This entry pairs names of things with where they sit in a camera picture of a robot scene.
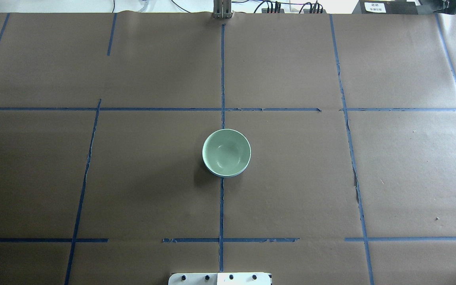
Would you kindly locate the green bowl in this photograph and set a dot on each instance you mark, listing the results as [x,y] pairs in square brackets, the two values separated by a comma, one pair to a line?
[226,147]

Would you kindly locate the blue bowl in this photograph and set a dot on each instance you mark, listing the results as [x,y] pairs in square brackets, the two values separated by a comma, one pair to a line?
[226,171]

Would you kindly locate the brown paper table cover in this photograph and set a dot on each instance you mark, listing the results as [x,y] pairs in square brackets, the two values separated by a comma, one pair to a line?
[351,120]

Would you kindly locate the black box with label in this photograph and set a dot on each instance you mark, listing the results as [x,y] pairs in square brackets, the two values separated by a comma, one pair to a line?
[389,7]

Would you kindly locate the aluminium frame post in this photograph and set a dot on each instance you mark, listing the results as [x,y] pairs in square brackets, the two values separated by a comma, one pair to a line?
[222,9]

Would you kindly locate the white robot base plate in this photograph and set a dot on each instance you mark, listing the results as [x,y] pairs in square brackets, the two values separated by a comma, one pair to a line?
[221,278]

